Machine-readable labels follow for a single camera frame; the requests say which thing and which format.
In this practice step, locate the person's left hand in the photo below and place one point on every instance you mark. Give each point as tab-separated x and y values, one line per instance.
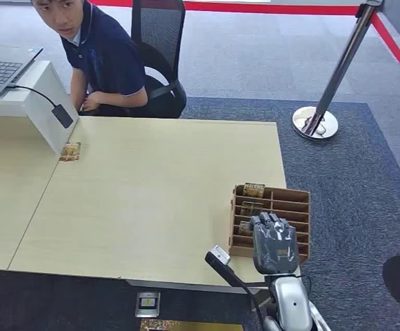
91	102

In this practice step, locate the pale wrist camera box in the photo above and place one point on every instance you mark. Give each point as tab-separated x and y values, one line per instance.
219	256

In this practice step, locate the red barrier belt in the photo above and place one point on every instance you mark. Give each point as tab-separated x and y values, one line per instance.
396	50
255	7

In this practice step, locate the grey laptop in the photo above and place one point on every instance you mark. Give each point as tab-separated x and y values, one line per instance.
0	68

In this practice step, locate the black mesh office chair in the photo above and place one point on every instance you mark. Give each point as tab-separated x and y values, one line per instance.
158	55

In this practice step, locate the metal floor socket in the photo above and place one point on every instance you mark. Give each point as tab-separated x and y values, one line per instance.
147	304

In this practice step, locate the person's left forearm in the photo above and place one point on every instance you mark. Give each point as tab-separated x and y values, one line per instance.
124	98

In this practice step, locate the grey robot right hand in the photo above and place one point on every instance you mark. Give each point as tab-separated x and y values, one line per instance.
275	246

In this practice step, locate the black power adapter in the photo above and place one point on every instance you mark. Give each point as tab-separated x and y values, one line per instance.
62	116

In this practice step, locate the gold floor mat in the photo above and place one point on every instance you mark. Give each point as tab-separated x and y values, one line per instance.
193	326

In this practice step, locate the brown printed card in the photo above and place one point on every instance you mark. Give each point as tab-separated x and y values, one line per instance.
70	152
250	209
244	228
253	190

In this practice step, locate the chrome stanchion post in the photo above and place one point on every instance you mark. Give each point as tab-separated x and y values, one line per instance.
341	68

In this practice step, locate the wooden slotted card holder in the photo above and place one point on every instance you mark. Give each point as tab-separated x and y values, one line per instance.
290	205

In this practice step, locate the white desk riser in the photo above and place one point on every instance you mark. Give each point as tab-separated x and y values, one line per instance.
38	98

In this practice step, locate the person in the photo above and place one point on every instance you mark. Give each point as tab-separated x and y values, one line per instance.
106	55

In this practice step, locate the person's right forearm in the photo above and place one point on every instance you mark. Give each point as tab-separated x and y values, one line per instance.
77	89

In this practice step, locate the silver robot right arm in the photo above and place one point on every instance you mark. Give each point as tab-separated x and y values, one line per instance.
293	306

